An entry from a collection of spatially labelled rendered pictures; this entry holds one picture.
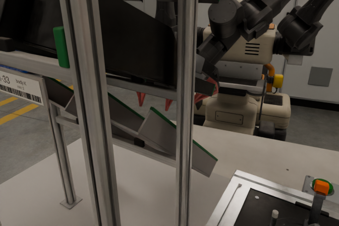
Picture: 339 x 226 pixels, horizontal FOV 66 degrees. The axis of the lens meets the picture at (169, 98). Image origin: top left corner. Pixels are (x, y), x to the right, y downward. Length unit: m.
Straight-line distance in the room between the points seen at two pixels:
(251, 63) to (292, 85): 2.47
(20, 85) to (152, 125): 0.18
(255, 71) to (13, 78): 0.90
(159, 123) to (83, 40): 0.22
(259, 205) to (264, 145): 0.43
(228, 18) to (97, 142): 0.39
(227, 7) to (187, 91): 0.25
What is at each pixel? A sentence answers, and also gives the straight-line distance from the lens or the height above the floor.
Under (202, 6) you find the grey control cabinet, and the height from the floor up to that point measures 1.16.
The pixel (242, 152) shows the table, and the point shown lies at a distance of 0.92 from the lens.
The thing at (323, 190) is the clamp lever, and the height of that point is 1.06.
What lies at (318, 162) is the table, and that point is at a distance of 0.97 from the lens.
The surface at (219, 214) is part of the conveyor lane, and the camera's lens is 0.57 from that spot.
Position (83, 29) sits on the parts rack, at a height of 1.34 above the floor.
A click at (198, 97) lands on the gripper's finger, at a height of 1.15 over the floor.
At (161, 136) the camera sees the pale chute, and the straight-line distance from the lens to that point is 0.40.
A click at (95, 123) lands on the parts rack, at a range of 0.22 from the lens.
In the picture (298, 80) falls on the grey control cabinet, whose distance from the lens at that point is 3.51.
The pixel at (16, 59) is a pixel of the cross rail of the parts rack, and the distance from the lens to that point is 0.29.
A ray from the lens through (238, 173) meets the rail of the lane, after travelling 0.67.
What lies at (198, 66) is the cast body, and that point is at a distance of 0.46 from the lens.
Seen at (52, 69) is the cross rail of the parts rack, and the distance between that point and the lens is 0.24.
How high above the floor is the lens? 1.37
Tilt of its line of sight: 23 degrees down
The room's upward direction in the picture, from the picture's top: straight up
